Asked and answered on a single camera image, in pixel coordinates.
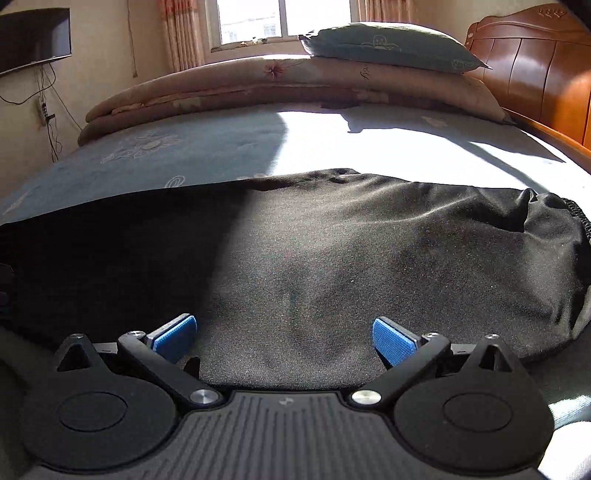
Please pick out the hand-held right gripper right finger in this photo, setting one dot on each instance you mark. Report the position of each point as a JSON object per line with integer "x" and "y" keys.
{"x": 392, "y": 339}

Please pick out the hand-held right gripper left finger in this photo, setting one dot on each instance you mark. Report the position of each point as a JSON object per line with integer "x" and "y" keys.
{"x": 175, "y": 337}

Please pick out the black pants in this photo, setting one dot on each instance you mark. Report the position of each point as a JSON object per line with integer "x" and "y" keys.
{"x": 300, "y": 258}

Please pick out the blue floral bed sheet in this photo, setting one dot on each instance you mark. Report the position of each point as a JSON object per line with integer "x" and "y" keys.
{"x": 184, "y": 147}

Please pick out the pink floral folded quilt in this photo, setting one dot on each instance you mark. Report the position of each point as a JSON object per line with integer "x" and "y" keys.
{"x": 184, "y": 87}
{"x": 415, "y": 87}

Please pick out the white power strip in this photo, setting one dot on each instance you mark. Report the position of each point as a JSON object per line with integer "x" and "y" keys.
{"x": 42, "y": 111}

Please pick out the blue floral pillow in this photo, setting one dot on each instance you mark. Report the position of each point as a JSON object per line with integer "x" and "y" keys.
{"x": 392, "y": 46}

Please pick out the wooden headboard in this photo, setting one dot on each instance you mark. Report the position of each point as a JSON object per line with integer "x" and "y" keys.
{"x": 531, "y": 74}

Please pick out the pink patterned curtain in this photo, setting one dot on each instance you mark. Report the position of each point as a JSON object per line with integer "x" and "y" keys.
{"x": 182, "y": 34}
{"x": 385, "y": 9}

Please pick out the window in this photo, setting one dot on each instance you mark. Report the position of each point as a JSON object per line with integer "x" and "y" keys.
{"x": 277, "y": 18}

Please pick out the black wall television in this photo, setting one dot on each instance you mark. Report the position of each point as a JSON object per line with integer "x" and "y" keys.
{"x": 32, "y": 41}

